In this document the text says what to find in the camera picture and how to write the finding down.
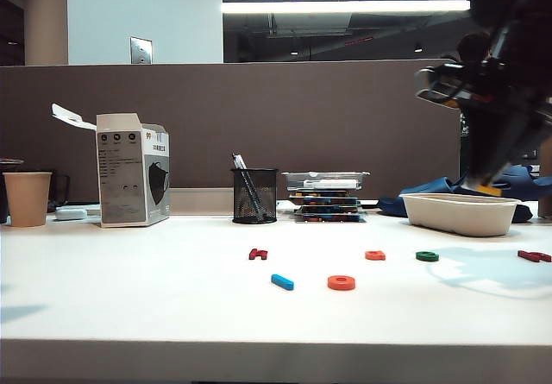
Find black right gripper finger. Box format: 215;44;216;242
463;116;501;189
482;116;547;186

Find black and white pen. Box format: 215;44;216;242
231;154;267;222

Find flat case of letter magnets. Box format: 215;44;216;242
289;197;362;207
288;189;361;198
293;213;368;224
293;205;368;216

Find blue letter l magnet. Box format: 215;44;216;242
270;273;296;292

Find clear plastic case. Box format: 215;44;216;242
281;170;372;192

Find metal wall plate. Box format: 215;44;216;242
129;35;154;66

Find beige oval pulp tray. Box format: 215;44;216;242
399;192;523;237

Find brown paper cup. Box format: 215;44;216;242
2;171;53;229

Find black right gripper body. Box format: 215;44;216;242
415;58;552;120

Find long ceiling light strip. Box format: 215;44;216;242
221;0;472;15

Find brown cardboard box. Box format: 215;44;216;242
537;135;552;219

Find brown desk partition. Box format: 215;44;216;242
0;59;462;204

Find white face mask box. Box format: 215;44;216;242
51;103;172;229

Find orange letter o magnet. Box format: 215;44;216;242
326;274;357;292

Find yellow letter magnet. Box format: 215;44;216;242
477;182;504;198

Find black mesh pen holder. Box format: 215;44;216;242
230;167;279;225

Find white earbud case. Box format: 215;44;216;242
54;207;90;222

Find person in dark green shirt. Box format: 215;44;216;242
456;33;492;64

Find dark red letter magnet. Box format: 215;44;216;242
517;249;552;263

